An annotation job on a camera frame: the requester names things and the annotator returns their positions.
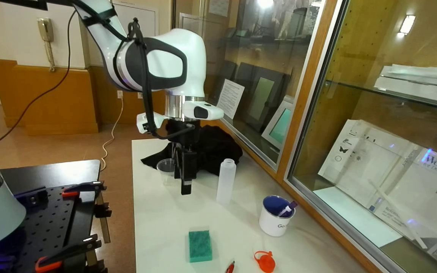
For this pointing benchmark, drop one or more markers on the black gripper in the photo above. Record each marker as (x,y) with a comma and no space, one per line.
(185,157)

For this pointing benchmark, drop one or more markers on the red pen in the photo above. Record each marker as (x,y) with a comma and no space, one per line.
(229,268)

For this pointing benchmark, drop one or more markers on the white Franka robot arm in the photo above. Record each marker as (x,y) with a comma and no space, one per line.
(188,51)

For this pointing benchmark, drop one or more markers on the stack of white papers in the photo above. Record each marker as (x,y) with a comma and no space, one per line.
(420,84)

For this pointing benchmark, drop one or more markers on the white squeeze bottle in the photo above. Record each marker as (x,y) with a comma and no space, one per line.
(226,183)

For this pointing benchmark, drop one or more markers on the black cloth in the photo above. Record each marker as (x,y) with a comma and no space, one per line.
(218,146)

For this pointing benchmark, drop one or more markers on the green sponge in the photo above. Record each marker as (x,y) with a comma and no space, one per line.
(199,246)

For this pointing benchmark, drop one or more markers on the white mug blue inside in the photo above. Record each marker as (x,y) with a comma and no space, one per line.
(273,222)

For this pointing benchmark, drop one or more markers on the white paper sign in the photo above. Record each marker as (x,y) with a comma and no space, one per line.
(229,99)

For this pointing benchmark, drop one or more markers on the purple utensil in mug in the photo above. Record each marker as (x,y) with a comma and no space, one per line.
(287,208)

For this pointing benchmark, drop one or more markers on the green framed picture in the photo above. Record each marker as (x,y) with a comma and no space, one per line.
(281,125)

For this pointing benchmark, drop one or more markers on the black perforated breadboard table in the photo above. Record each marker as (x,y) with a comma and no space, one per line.
(51,222)

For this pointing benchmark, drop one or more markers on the wooden counter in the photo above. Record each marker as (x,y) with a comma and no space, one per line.
(51,101)

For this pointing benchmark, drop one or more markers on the white printed poster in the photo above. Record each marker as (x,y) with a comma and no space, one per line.
(379,177)

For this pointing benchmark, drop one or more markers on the black overhead bar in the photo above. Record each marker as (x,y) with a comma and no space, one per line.
(21,2)

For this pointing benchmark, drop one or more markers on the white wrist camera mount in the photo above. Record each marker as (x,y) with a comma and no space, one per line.
(208,113)

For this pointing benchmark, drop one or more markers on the white wall outlet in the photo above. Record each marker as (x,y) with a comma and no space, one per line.
(120,95)

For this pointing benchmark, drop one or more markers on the dark picture frame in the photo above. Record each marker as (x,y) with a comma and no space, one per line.
(264,93)

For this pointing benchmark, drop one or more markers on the beige wall phone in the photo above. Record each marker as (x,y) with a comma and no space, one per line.
(45,31)

